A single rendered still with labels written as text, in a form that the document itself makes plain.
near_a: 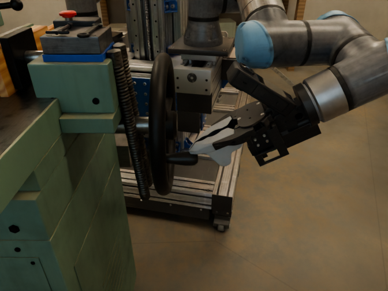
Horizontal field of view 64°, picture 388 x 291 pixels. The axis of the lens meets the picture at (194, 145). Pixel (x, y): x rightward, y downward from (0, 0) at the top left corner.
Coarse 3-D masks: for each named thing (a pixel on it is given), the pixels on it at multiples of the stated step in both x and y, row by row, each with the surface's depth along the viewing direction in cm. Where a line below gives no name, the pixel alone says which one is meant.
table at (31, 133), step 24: (24, 96) 54; (0, 120) 46; (24, 120) 46; (48, 120) 50; (72, 120) 54; (96, 120) 54; (120, 120) 59; (0, 144) 41; (24, 144) 43; (48, 144) 50; (0, 168) 38; (24, 168) 43; (0, 192) 38
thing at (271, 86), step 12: (228, 72) 47; (240, 72) 44; (252, 72) 46; (240, 84) 45; (252, 84) 45; (264, 84) 46; (252, 96) 46; (264, 96) 46; (276, 96) 46; (288, 96) 48; (276, 108) 47; (288, 108) 47
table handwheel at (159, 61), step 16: (160, 64) 54; (160, 80) 51; (160, 96) 50; (160, 112) 50; (144, 128) 63; (160, 128) 50; (176, 128) 62; (160, 144) 50; (160, 160) 52; (160, 176) 53; (160, 192) 58
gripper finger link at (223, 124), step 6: (222, 120) 54; (228, 120) 53; (210, 126) 55; (216, 126) 53; (222, 126) 52; (228, 126) 52; (234, 126) 53; (204, 132) 54; (210, 132) 53; (216, 132) 53; (198, 138) 54; (204, 138) 53; (192, 144) 54
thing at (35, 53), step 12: (12, 36) 52; (24, 36) 56; (12, 48) 52; (24, 48) 56; (36, 48) 60; (12, 60) 53; (24, 60) 56; (12, 72) 54; (24, 72) 56; (24, 84) 56
